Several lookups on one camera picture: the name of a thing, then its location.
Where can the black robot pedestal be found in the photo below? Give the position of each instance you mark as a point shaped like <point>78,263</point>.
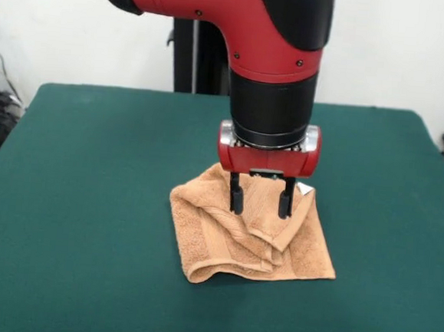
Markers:
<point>207,65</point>

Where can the dark green table cloth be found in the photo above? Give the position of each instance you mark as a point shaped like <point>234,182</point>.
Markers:
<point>88,201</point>

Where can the tan terry towel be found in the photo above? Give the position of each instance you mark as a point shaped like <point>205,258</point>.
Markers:
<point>200,241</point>

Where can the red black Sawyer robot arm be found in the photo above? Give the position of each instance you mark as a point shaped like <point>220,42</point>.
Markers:
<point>262,46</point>

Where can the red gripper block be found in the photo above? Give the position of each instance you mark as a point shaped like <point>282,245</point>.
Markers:
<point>268,162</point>

